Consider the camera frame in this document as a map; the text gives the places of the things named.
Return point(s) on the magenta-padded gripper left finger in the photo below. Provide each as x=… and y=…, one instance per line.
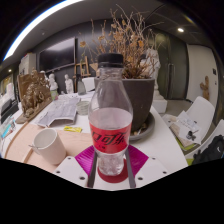
x=71, y=168

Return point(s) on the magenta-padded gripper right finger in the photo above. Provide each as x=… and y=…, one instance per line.
x=150, y=168

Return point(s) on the clear red-labelled drink bottle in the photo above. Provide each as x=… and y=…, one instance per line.
x=110, y=133

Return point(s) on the light wooden drawing board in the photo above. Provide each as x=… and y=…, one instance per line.
x=76, y=141

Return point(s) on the white ceramic mug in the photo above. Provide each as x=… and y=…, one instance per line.
x=50, y=146

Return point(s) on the yellow packet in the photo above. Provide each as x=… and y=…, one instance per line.
x=72, y=129

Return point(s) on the grey plant saucer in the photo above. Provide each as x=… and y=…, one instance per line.
x=146, y=128

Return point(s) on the stack of papers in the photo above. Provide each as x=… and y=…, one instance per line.
x=185, y=126

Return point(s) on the open printed magazine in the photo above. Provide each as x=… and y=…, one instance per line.
x=60, y=110

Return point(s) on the black backpack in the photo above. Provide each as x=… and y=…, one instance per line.
x=211, y=151

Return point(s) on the dried plant in grey pot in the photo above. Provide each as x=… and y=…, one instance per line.
x=143, y=100

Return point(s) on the small green bottle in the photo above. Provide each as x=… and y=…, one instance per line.
x=54, y=95

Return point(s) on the blue book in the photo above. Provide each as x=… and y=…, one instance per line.
x=6, y=128

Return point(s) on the grey spray bottle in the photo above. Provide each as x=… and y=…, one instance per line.
x=81, y=86

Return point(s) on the white plaster bust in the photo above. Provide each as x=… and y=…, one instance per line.
x=53, y=81
x=69, y=85

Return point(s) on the black printer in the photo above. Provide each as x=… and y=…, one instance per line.
x=8, y=110

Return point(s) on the white plaster statue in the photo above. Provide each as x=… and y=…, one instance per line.
x=155, y=71

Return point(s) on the wooden root sculpture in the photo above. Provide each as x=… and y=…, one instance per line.
x=205, y=87

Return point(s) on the wooden easel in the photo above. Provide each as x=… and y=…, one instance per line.
x=82, y=68

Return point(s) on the white poster board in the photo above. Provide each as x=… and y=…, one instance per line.
x=27, y=63

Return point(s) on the white statue pedestal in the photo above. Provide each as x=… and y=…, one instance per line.
x=160, y=105

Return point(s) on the black wall screen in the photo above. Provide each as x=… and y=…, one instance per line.
x=56, y=55

